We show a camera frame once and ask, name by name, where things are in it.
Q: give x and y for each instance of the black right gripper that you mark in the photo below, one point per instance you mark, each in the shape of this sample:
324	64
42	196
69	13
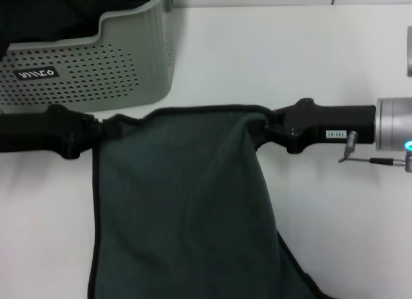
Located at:
338	119

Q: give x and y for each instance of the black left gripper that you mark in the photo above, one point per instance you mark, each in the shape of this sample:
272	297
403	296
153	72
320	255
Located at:
38	132

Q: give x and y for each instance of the dark green yellow-backed towel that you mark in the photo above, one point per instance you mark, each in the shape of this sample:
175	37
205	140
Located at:
180	199

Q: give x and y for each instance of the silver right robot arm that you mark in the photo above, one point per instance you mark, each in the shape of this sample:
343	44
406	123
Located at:
392	122

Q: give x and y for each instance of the green perforated plastic storage box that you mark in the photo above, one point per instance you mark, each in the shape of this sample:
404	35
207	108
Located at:
96	77

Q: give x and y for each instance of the dark cloth pile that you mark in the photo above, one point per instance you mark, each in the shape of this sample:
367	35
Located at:
38	22

